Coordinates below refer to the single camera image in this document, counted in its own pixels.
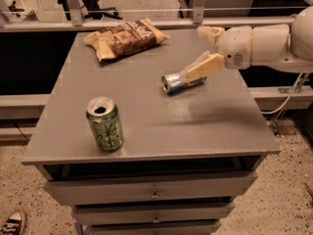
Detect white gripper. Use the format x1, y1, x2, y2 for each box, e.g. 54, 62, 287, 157
185, 25, 252, 80

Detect blue silver redbull can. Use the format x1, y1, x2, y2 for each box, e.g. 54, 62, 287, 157
161, 72, 206, 94

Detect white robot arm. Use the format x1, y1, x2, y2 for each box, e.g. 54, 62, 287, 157
185, 7, 313, 80

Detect green soda can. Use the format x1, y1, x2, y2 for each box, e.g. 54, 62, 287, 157
86, 96, 123, 152

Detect yellow brown chip bag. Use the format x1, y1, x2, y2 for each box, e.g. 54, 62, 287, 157
84, 18, 170, 61

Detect grey drawer cabinet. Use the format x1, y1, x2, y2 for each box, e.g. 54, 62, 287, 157
21, 27, 282, 235

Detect grey metal railing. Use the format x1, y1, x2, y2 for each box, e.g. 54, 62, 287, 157
1, 0, 312, 32

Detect top grey drawer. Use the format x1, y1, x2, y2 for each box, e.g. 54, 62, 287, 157
45, 171, 257, 206

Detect grey drawer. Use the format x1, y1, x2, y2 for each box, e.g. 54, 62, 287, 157
90, 220, 220, 235
45, 171, 257, 206
73, 202, 235, 225

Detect middle grey drawer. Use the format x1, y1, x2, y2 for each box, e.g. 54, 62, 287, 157
73, 202, 235, 225

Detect bottom grey drawer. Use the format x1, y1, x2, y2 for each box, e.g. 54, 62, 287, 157
90, 220, 220, 235

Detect black white sneaker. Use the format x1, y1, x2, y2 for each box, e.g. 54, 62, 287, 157
0, 211, 26, 235

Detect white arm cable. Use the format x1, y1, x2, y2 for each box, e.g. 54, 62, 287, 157
260, 71, 311, 116

